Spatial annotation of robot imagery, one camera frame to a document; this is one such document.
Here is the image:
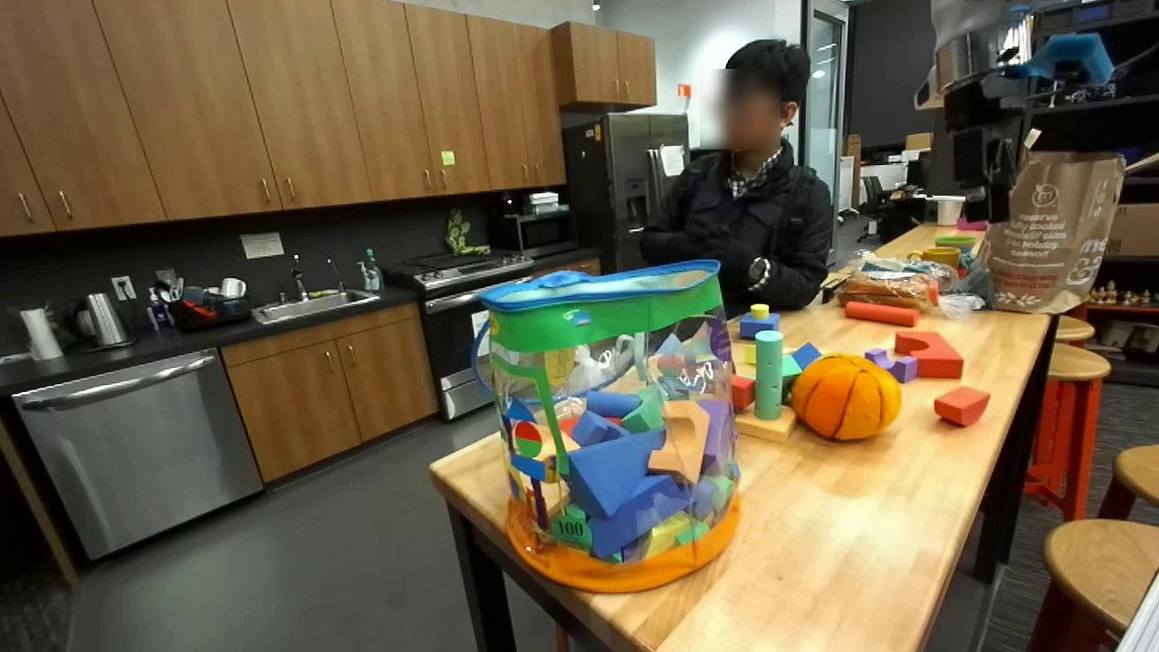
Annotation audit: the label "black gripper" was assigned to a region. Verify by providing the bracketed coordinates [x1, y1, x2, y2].
[941, 69, 1034, 186]

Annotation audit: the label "purple blocks pair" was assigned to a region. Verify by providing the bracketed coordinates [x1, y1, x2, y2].
[862, 346, 924, 387]

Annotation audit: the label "white cup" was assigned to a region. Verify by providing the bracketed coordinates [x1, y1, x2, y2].
[932, 194, 970, 234]

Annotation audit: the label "green yellow toy pile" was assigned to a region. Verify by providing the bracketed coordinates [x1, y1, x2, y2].
[915, 229, 981, 273]

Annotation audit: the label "black shelving unit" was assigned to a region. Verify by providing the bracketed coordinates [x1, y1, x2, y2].
[1024, 0, 1159, 391]

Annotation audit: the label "clear snack package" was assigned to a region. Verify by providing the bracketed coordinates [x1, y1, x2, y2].
[838, 259, 949, 316]

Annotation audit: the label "long red block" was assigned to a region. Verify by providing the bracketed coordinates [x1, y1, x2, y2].
[839, 301, 924, 330]

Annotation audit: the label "round wooden stool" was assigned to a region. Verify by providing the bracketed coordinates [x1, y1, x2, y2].
[1096, 444, 1159, 526]
[1024, 341, 1117, 521]
[1028, 514, 1159, 652]
[1054, 312, 1096, 349]

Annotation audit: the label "person in black jacket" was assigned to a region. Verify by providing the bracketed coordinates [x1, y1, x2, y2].
[637, 36, 839, 318]

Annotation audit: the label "red notched block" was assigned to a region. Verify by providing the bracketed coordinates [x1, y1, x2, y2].
[890, 330, 969, 383]

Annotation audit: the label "red rectangular block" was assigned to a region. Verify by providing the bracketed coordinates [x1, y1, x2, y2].
[932, 383, 994, 432]

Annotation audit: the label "blue block with yellow top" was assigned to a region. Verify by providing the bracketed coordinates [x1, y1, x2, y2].
[734, 301, 783, 346]

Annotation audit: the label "orange plush ball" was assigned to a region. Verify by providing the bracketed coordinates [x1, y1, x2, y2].
[790, 353, 906, 444]

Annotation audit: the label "green cylinder block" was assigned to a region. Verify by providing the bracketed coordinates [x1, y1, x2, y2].
[754, 328, 790, 423]

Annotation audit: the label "flat wooden base block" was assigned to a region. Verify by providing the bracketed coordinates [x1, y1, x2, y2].
[734, 407, 799, 445]

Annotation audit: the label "wooden cabinet above fridge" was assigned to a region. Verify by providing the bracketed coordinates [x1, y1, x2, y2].
[550, 19, 661, 114]

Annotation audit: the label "stainless steel fridge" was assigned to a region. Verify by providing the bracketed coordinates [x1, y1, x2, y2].
[562, 109, 691, 277]

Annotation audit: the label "purple foam block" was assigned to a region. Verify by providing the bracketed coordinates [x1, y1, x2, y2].
[697, 397, 739, 480]

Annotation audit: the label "tan foam block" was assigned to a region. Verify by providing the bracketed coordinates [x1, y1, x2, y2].
[644, 400, 717, 487]

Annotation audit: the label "clear plastic toy tub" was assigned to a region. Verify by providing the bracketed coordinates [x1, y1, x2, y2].
[478, 254, 745, 596]

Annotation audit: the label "black countertop microwave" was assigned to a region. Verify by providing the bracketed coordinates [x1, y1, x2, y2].
[502, 203, 579, 259]

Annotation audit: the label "large blue foam block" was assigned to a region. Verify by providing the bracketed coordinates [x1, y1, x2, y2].
[565, 432, 667, 521]

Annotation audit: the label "green plant figure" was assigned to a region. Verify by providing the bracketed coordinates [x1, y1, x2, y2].
[443, 208, 482, 261]

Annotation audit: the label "red green round block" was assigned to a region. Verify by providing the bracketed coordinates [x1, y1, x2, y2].
[511, 417, 547, 459]

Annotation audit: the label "black steel oven range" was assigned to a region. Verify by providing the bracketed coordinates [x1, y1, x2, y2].
[411, 243, 601, 423]

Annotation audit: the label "soap bottle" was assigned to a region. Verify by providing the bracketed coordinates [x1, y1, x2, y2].
[356, 247, 389, 295]

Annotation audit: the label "steel kitchen sink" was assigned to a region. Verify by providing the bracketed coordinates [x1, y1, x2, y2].
[251, 285, 385, 330]

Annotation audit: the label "wide wooden lower cabinet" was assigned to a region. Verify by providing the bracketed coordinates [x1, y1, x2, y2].
[219, 301, 443, 487]

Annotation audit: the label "wooden upper cabinets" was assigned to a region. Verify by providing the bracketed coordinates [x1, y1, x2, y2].
[0, 0, 569, 241]

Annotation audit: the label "dark dishes pile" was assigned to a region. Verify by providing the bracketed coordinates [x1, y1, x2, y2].
[140, 266, 253, 337]

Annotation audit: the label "stainless steel dishwasher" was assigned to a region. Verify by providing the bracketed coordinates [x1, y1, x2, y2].
[10, 346, 268, 564]

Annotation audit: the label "white paper towel roll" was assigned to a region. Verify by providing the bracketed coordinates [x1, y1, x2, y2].
[16, 306, 65, 368]

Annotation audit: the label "white wall paper sign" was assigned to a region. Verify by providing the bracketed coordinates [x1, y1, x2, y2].
[236, 229, 290, 266]

